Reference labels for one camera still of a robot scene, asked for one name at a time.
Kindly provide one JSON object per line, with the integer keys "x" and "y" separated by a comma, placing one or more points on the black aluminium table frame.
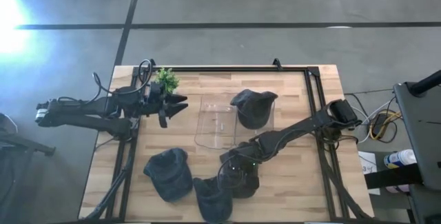
{"x": 241, "y": 69}

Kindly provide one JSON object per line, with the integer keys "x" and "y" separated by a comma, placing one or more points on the white paper sheet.
{"x": 368, "y": 169}

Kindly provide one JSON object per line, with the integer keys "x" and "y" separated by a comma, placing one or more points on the black clamp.
{"x": 276, "y": 63}

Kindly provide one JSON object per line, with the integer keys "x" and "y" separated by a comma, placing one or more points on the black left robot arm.
{"x": 86, "y": 120}

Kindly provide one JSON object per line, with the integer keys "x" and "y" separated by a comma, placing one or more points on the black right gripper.
{"x": 241, "y": 169}

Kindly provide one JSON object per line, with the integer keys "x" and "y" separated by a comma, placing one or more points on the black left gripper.
{"x": 156, "y": 100}

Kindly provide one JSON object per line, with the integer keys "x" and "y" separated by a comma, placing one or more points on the black pole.
{"x": 427, "y": 82}

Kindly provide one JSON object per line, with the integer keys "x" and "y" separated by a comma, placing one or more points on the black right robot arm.
{"x": 296, "y": 131}

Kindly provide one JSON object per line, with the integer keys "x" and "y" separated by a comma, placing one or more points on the dark cap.
{"x": 244, "y": 191}
{"x": 169, "y": 175}
{"x": 255, "y": 110}
{"x": 212, "y": 203}

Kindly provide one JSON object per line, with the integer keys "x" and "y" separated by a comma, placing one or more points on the black floor stand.
{"x": 31, "y": 146}

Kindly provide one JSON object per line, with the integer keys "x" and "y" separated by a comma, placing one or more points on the small potted green plant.
{"x": 167, "y": 79}

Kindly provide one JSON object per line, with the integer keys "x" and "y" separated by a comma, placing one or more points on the disinfectant wipes canister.
{"x": 399, "y": 158}

